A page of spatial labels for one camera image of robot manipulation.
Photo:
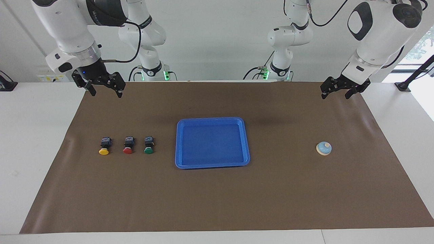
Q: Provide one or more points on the yellow push button switch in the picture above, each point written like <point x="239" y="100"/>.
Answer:
<point x="104" y="151"/>

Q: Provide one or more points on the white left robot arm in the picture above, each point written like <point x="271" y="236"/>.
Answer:
<point x="376" y="27"/>

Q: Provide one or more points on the light blue call bell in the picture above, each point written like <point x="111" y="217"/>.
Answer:
<point x="323" y="149"/>

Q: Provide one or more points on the black desk mount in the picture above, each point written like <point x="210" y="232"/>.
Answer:
<point x="6" y="86"/>

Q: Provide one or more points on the brown table mat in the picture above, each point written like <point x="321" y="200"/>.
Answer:
<point x="217" y="200"/>

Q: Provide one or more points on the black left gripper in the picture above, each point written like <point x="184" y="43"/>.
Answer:
<point x="342" y="83"/>

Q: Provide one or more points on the blue plastic tray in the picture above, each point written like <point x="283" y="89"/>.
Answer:
<point x="212" y="144"/>

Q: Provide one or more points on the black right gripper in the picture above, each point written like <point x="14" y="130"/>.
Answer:
<point x="93" y="73"/>

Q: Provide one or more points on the white power strip box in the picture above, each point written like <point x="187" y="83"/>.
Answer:
<point x="42" y="78"/>

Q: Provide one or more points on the green push button switch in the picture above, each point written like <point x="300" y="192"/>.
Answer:
<point x="148" y="151"/>

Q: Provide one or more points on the red push button switch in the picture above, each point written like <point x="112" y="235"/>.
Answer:
<point x="127" y="151"/>

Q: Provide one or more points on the black clamp stand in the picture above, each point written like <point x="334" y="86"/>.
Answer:
<point x="403" y="86"/>

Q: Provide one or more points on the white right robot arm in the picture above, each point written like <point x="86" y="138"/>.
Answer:
<point x="67" y="20"/>

